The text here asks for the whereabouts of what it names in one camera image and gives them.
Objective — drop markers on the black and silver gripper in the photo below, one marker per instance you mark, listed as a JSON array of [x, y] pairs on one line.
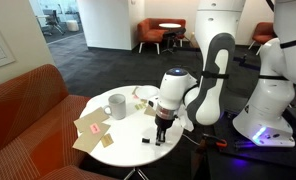
[[164, 119]]

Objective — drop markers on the white marker with black cap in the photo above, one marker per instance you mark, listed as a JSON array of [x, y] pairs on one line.
[[145, 140]]

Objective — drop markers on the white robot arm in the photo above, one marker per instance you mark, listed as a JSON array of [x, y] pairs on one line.
[[261, 119]]

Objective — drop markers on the brown cardboard sheet right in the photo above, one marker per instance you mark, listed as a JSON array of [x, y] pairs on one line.
[[150, 111]]

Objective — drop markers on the brown cardboard sheet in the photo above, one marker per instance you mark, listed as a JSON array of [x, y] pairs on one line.
[[150, 111], [88, 140], [84, 123]]

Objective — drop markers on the round white table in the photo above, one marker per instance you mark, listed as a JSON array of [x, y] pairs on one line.
[[128, 149]]

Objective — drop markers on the small green yellow card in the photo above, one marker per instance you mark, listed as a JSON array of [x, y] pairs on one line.
[[140, 106]]

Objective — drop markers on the white bowl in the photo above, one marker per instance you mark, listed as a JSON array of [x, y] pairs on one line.
[[146, 92]]

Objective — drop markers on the white ceramic mug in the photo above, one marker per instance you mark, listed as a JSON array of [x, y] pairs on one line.
[[116, 106]]

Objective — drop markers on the small tan card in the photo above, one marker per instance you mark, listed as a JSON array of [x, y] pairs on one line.
[[107, 140]]

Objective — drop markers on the orange black clamp lower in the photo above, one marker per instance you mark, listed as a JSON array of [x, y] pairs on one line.
[[207, 140]]

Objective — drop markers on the brown cardboard sheet upper left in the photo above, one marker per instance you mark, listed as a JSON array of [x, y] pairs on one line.
[[84, 123]]

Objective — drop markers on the pink sticky note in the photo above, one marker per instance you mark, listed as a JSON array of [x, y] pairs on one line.
[[94, 128]]

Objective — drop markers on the brown cardboard sheet lower left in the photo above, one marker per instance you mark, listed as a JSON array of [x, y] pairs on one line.
[[88, 140]]

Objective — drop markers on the orange armchair background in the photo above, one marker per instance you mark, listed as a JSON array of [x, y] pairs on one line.
[[149, 30]]

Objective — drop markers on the small round background table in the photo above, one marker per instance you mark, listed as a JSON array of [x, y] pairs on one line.
[[169, 26]]

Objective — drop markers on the large orange sofa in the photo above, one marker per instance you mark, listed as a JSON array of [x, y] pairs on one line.
[[37, 130]]

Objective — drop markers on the white round ottoman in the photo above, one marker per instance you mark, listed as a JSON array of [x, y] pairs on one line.
[[72, 25]]

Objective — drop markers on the orange chair right background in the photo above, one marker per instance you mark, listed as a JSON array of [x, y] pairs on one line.
[[263, 32]]

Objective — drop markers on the grey office chair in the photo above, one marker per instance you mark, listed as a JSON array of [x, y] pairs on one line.
[[52, 20]]

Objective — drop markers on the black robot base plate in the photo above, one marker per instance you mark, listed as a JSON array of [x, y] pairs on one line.
[[239, 146]]

